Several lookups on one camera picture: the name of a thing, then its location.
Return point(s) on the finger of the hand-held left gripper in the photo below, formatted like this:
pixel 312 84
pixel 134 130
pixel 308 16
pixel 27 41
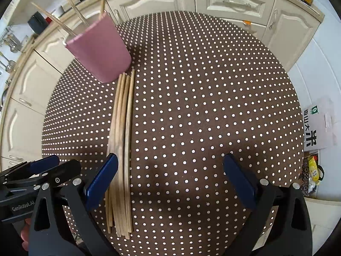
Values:
pixel 68 170
pixel 44 164

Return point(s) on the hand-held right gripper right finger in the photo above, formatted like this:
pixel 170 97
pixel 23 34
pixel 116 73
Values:
pixel 239 182

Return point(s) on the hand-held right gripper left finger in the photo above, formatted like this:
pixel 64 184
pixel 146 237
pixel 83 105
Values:
pixel 102 181

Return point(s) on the bundle of wooden chopsticks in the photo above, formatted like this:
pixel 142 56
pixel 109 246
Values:
pixel 120 128

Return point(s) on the pink cylindrical cup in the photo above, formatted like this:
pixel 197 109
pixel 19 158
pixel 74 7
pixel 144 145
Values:
pixel 98 50

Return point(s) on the person's left hand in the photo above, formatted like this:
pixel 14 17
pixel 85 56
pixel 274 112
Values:
pixel 26 232

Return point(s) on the yellow plastic packet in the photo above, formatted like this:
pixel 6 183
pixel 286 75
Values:
pixel 315 170

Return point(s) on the brown polka dot tablecloth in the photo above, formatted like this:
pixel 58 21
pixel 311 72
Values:
pixel 199 98

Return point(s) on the white rice bag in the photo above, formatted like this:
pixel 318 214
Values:
pixel 318 122

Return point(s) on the black knife block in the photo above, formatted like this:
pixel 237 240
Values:
pixel 38 22

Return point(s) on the red box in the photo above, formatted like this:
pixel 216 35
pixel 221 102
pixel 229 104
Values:
pixel 49 19

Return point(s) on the orange sticker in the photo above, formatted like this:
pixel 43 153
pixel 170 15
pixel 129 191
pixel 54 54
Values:
pixel 247 22

